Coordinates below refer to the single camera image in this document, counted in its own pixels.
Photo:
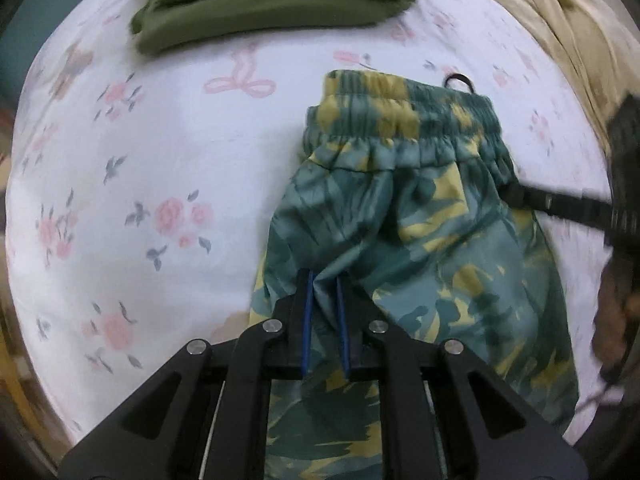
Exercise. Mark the olive green folded cloth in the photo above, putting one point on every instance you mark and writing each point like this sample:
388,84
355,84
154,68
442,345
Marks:
260,0

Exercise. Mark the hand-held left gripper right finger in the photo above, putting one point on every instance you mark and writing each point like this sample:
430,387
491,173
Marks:
343,325

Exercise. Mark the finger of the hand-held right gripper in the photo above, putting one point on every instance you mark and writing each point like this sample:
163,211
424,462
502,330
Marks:
565,205

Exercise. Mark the beige crumpled cloth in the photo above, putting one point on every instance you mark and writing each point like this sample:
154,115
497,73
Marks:
565,15

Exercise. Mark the white floral bed sheet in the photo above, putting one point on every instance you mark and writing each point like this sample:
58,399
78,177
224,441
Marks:
200,160

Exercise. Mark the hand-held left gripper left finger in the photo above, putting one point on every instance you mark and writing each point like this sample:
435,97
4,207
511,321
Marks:
305,325

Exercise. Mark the green yellow patterned pants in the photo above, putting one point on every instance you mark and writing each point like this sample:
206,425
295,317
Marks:
430,240

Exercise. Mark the person's right hand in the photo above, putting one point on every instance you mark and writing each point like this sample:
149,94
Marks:
617,320

